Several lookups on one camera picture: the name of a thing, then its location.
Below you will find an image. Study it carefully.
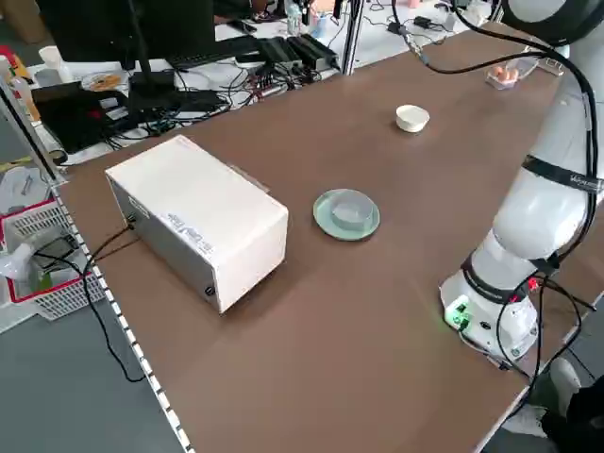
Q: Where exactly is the clear plastic egg carton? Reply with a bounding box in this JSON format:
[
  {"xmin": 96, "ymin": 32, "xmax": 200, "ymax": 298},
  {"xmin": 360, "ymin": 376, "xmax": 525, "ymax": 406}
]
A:
[{"xmin": 485, "ymin": 53, "xmax": 540, "ymax": 91}]

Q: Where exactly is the blue pen cup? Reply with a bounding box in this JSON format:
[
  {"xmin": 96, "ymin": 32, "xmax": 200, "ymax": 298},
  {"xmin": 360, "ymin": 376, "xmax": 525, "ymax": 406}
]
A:
[{"xmin": 308, "ymin": 12, "xmax": 329, "ymax": 40}]

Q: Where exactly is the white bag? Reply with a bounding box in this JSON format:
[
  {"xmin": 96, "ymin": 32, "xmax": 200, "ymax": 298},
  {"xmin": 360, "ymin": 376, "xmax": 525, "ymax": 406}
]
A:
[{"xmin": 0, "ymin": 242, "xmax": 38, "ymax": 280}]

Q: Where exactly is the white basket with red rim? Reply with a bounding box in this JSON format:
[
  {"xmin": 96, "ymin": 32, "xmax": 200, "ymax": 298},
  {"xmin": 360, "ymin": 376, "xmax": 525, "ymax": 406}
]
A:
[{"xmin": 0, "ymin": 197, "xmax": 108, "ymax": 323}]

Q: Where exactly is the aluminium frame post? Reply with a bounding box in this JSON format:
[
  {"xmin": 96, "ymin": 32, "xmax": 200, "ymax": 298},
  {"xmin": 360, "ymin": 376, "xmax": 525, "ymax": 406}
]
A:
[{"xmin": 340, "ymin": 0, "xmax": 366, "ymax": 77}]

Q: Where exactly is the plate of snacks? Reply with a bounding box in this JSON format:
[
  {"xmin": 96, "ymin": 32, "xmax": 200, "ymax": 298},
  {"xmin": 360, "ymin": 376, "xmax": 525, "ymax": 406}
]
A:
[{"xmin": 80, "ymin": 72, "xmax": 130, "ymax": 93}]

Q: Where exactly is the black monitor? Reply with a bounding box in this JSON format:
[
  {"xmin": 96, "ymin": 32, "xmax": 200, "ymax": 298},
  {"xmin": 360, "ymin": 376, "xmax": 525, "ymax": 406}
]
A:
[{"xmin": 35, "ymin": 0, "xmax": 216, "ymax": 63}]

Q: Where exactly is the white paper cup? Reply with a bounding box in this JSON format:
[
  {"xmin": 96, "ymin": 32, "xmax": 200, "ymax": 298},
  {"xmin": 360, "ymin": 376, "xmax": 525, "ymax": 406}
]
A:
[{"xmin": 38, "ymin": 45, "xmax": 66, "ymax": 73}]

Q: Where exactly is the white bowl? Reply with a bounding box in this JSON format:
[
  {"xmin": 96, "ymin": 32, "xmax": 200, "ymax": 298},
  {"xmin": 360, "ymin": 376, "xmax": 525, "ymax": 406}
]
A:
[{"xmin": 394, "ymin": 104, "xmax": 431, "ymax": 135}]

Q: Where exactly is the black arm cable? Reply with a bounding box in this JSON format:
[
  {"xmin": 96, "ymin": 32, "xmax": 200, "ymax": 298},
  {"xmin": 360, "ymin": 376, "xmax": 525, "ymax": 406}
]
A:
[{"xmin": 390, "ymin": 0, "xmax": 604, "ymax": 284}]

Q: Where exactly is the white wire cup rack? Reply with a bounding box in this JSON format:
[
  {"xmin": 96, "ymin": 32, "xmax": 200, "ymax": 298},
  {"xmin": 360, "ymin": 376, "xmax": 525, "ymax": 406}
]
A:
[{"xmin": 521, "ymin": 44, "xmax": 568, "ymax": 77}]

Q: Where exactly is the black base cable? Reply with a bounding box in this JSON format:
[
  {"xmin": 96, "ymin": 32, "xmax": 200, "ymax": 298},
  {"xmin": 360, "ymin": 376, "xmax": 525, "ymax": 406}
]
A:
[{"xmin": 490, "ymin": 276, "xmax": 597, "ymax": 381}]

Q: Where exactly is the cream box appliance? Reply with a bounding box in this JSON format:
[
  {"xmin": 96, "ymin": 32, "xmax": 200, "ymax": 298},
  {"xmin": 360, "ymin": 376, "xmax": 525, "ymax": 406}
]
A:
[{"xmin": 104, "ymin": 134, "xmax": 290, "ymax": 315}]

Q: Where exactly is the aluminium table edge rail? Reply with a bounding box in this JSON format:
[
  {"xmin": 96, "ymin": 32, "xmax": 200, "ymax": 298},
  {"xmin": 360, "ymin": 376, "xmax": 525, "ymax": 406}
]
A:
[{"xmin": 48, "ymin": 180, "xmax": 195, "ymax": 453}]

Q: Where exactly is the black keyboard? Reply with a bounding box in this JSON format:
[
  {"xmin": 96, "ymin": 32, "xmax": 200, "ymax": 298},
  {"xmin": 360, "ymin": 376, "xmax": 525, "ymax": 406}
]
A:
[{"xmin": 166, "ymin": 36, "xmax": 265, "ymax": 68}]

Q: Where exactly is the black appliance cable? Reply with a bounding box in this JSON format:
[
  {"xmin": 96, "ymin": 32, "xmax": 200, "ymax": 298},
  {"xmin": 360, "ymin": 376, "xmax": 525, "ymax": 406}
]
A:
[{"xmin": 81, "ymin": 221, "xmax": 144, "ymax": 384}]

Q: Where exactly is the grey shallow dish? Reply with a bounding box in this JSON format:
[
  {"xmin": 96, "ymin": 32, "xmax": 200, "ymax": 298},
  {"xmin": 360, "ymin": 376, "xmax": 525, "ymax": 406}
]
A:
[{"xmin": 329, "ymin": 191, "xmax": 372, "ymax": 233}]

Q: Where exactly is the black power supply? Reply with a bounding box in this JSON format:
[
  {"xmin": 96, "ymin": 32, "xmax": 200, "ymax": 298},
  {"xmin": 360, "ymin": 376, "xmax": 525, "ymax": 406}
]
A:
[
  {"xmin": 287, "ymin": 33, "xmax": 341, "ymax": 70},
  {"xmin": 257, "ymin": 37, "xmax": 304, "ymax": 73}
]

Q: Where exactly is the clear plastic bottle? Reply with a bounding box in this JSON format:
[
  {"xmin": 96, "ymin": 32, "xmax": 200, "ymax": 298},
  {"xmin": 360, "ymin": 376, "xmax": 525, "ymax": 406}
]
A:
[{"xmin": 0, "ymin": 55, "xmax": 42, "ymax": 125}]

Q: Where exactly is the person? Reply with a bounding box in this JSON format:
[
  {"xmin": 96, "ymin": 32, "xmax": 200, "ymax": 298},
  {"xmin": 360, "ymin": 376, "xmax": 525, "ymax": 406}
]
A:
[{"xmin": 502, "ymin": 357, "xmax": 604, "ymax": 453}]

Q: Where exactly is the black monitor stand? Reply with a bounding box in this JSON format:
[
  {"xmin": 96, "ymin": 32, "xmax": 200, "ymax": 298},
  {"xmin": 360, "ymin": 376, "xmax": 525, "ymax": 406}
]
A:
[{"xmin": 120, "ymin": 0, "xmax": 228, "ymax": 115}]

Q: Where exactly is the pale green saucer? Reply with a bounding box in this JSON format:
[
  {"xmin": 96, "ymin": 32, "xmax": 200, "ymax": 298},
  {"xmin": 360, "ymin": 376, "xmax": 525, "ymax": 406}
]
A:
[{"xmin": 312, "ymin": 188, "xmax": 381, "ymax": 243}]

